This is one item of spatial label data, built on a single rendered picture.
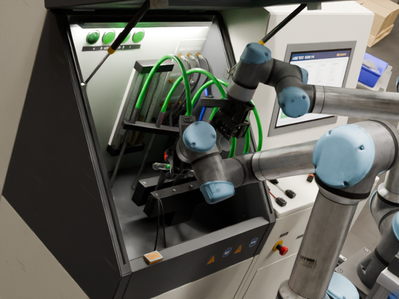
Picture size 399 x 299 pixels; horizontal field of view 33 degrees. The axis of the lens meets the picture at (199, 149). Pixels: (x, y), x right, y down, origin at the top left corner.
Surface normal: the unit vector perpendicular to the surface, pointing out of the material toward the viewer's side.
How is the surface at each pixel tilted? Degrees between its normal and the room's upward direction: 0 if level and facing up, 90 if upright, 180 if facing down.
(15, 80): 90
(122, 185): 0
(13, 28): 90
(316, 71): 76
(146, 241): 0
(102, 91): 90
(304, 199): 0
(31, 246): 90
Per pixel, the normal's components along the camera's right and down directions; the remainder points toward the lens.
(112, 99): 0.66, 0.56
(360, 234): 0.33, -0.81
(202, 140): 0.18, -0.23
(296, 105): 0.03, 0.51
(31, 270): -0.68, 0.15
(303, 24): 0.71, 0.36
